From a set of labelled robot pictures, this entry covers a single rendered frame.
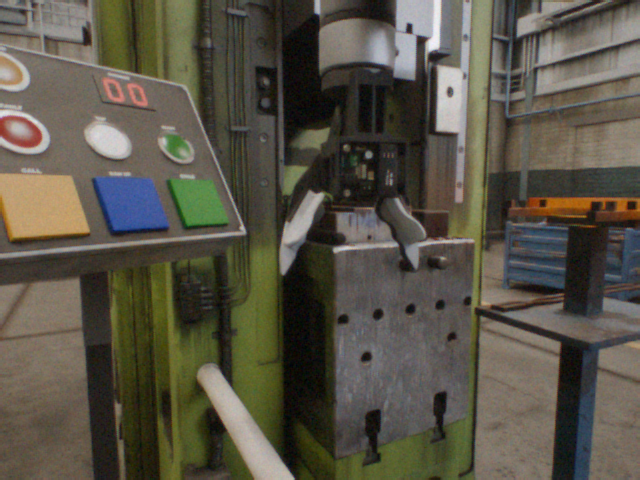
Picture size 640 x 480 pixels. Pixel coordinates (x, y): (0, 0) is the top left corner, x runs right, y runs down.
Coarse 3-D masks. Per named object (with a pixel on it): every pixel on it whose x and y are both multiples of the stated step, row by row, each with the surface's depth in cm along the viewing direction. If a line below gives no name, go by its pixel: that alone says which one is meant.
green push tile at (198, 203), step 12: (168, 180) 61; (180, 180) 62; (192, 180) 63; (204, 180) 65; (180, 192) 61; (192, 192) 62; (204, 192) 64; (216, 192) 66; (180, 204) 60; (192, 204) 61; (204, 204) 63; (216, 204) 65; (180, 216) 60; (192, 216) 60; (204, 216) 62; (216, 216) 63; (192, 228) 60
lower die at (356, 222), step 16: (288, 208) 125; (336, 208) 101; (352, 208) 95; (368, 208) 96; (320, 224) 98; (336, 224) 92; (352, 224) 94; (368, 224) 96; (384, 224) 98; (352, 240) 94; (368, 240) 96; (384, 240) 98
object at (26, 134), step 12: (0, 120) 48; (12, 120) 49; (24, 120) 50; (0, 132) 47; (12, 132) 48; (24, 132) 49; (36, 132) 50; (12, 144) 48; (24, 144) 49; (36, 144) 50
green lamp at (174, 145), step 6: (168, 138) 64; (174, 138) 65; (180, 138) 66; (168, 144) 64; (174, 144) 64; (180, 144) 65; (186, 144) 66; (168, 150) 63; (174, 150) 64; (180, 150) 65; (186, 150) 66; (174, 156) 64; (180, 156) 64; (186, 156) 65
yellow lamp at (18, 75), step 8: (0, 56) 51; (0, 64) 51; (8, 64) 51; (16, 64) 52; (0, 72) 50; (8, 72) 51; (16, 72) 52; (0, 80) 50; (8, 80) 51; (16, 80) 51
